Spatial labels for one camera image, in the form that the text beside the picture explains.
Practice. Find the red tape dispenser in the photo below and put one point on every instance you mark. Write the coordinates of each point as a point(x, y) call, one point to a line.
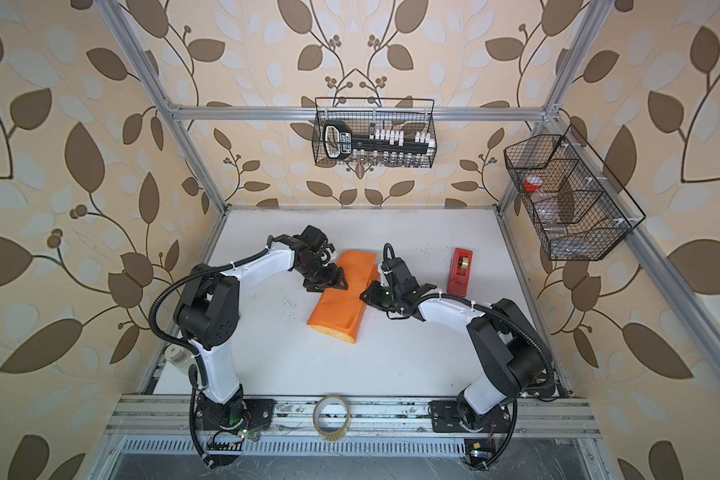
point(459, 275)

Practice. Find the black socket set rail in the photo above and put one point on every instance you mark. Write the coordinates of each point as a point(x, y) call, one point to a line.
point(339, 141)

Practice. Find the side black wire basket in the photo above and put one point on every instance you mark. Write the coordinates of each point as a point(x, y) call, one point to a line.
point(583, 210)

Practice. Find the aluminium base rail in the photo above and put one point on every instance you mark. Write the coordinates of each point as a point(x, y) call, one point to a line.
point(368, 416)

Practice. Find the back black wire basket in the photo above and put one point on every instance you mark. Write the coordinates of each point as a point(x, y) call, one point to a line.
point(409, 114)

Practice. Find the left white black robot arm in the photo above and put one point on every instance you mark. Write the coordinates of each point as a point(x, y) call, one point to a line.
point(201, 311)

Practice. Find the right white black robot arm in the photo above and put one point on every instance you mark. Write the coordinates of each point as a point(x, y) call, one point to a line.
point(515, 362)

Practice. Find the yellow orange wrapping paper sheet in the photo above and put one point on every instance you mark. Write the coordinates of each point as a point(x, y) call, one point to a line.
point(339, 313)

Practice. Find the black yellow tape measure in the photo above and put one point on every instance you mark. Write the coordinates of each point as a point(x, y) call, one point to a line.
point(544, 391)

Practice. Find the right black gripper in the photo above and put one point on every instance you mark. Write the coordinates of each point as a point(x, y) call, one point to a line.
point(371, 297)

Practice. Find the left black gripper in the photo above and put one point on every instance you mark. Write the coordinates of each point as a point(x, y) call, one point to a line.
point(326, 284)

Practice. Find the clear tape roll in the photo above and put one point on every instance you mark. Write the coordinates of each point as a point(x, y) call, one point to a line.
point(331, 418)

